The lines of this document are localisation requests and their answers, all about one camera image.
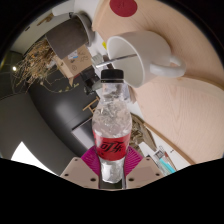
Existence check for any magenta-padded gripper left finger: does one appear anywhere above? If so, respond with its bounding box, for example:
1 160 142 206
59 146 102 190

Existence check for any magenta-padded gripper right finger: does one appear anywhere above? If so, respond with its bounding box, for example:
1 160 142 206
122 146 165 190

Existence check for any clear red-labelled drink bottle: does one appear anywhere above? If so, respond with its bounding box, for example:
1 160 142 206
91 69 133 184

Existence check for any wooden easel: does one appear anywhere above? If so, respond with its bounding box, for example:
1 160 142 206
82 96 100 113

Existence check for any long ceiling light panel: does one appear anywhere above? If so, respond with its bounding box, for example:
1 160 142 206
10 141 58 176

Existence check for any beige wood-grain table mat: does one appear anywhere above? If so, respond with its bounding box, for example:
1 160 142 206
91 0 224 165

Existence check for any cardboard box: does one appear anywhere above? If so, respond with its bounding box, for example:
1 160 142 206
53 44 94 86

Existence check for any metal spoon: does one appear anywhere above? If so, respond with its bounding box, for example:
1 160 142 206
96 53 138 69

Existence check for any white ceramic mug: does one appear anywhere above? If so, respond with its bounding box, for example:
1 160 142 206
105 30 188 89

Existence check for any dried plant in grey pot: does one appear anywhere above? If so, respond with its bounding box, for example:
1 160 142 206
13 13 93 94

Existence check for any grey plant saucer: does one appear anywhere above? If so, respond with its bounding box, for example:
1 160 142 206
71 12 98 48

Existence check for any white plastic chair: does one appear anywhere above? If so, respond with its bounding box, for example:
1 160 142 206
51 0 76 17

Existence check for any flat round red coaster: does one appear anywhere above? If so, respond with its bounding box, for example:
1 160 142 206
109 0 139 18

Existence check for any black wall screen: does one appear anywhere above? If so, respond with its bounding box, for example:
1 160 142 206
71 116 98 158

